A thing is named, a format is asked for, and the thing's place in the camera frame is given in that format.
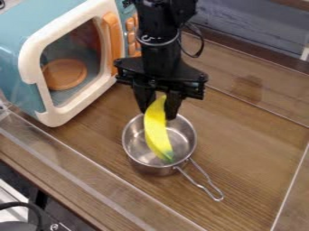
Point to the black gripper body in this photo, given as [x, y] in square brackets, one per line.
[161, 68]

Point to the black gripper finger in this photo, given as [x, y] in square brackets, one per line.
[173, 104]
[145, 95]

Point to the yellow toy banana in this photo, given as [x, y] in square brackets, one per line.
[155, 130]

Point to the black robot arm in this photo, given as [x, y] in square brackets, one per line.
[162, 18]

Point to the orange microwave turntable plate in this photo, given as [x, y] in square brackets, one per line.
[64, 73]

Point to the blue toy microwave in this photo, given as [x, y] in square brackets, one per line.
[44, 30]

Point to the silver pot with wire handle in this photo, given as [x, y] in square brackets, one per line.
[143, 160]

